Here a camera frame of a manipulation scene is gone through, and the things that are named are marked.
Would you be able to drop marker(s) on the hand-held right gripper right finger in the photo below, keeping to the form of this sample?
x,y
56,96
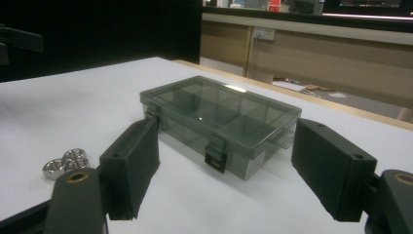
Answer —
x,y
331,169

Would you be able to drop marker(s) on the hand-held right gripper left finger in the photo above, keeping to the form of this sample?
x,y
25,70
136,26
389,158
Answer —
x,y
126,169

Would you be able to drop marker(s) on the silver hex nut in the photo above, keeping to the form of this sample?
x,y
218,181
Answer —
x,y
78,165
53,169
74,153

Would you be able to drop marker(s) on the grey transparent compartment box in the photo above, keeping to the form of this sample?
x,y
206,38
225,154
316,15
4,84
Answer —
x,y
220,113

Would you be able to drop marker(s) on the white foam board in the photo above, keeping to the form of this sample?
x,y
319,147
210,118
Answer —
x,y
81,113

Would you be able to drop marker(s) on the brown cardboard piece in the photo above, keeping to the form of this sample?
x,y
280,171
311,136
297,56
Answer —
x,y
317,87

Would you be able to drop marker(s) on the white paper sheet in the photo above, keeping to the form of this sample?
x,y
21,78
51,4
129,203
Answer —
x,y
289,85

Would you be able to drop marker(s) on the black curtain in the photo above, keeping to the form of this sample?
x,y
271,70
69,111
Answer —
x,y
113,32

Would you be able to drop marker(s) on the wooden workbench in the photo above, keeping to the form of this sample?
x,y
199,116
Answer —
x,y
324,55

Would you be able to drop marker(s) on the red object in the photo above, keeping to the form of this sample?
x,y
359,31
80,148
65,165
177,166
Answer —
x,y
274,5

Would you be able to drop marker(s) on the white wall socket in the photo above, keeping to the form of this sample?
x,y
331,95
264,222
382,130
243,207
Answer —
x,y
264,33

